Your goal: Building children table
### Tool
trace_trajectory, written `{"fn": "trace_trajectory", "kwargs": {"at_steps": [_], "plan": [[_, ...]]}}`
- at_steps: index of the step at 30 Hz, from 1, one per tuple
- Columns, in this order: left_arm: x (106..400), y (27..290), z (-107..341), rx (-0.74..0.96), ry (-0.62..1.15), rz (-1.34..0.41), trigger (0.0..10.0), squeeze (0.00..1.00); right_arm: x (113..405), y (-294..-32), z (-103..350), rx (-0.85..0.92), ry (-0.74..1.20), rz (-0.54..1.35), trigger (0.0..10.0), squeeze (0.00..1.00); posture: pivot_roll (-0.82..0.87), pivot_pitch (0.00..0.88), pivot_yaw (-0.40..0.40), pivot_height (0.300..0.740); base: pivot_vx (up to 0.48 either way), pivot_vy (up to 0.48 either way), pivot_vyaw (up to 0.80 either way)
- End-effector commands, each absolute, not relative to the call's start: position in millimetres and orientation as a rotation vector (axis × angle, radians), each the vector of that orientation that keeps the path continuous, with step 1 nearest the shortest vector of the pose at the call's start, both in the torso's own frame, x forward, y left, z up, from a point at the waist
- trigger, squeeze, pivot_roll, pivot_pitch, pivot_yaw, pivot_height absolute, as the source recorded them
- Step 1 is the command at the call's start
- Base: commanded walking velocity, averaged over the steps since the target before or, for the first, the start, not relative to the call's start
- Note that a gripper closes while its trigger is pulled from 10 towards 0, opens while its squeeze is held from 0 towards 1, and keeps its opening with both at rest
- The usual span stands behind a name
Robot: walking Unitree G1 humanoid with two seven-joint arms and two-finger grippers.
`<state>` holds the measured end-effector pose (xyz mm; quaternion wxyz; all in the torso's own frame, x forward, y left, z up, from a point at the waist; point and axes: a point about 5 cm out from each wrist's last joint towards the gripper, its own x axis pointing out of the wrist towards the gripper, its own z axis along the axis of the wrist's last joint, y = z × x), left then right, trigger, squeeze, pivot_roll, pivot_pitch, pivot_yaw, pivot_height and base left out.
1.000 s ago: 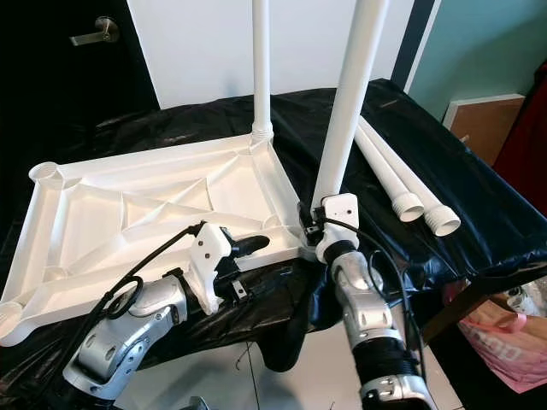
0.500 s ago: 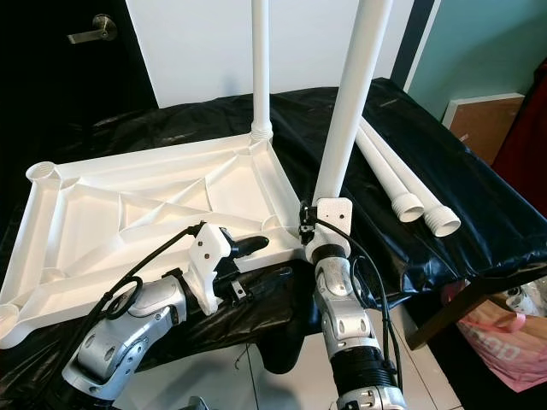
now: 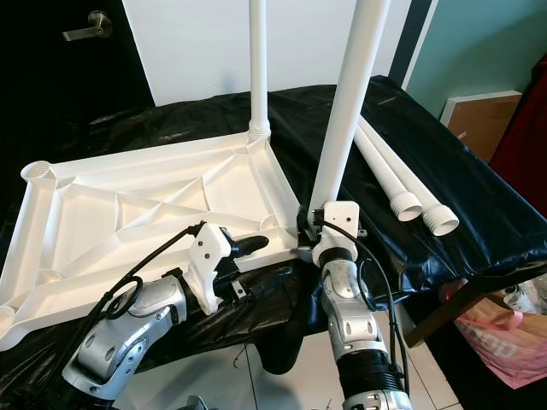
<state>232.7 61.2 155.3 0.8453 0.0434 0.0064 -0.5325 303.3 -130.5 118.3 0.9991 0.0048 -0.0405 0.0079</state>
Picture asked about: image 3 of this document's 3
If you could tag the white plastic table leg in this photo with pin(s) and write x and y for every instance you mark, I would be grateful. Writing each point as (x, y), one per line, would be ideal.
(438, 220)
(403, 206)
(258, 68)
(349, 111)

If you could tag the white plastic table top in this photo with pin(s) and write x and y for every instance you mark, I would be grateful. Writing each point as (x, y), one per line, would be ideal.
(94, 218)

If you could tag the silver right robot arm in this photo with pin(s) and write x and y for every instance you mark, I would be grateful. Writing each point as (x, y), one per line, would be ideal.
(346, 307)

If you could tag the brown wooden table leg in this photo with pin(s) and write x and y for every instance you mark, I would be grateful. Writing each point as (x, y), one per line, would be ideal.
(453, 299)

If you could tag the black plastic table cover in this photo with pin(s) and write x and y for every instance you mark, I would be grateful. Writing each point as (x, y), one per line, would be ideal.
(479, 171)

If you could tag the brown board with white edge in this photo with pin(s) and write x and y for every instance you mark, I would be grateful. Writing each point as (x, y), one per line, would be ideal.
(483, 120)

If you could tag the pink plastic bag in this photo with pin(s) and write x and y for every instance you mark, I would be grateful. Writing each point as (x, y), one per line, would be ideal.
(508, 342)

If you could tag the dark red cloth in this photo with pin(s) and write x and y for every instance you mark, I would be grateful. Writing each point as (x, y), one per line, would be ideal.
(532, 128)

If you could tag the black door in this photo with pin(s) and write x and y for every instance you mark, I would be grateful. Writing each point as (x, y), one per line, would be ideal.
(43, 94)

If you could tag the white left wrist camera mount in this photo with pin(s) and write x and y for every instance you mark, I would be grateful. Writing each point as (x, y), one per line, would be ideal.
(209, 256)

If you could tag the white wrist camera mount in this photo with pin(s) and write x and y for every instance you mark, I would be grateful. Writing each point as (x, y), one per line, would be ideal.
(342, 215)
(209, 256)

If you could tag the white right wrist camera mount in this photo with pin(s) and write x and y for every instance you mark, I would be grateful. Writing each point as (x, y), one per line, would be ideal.
(342, 215)

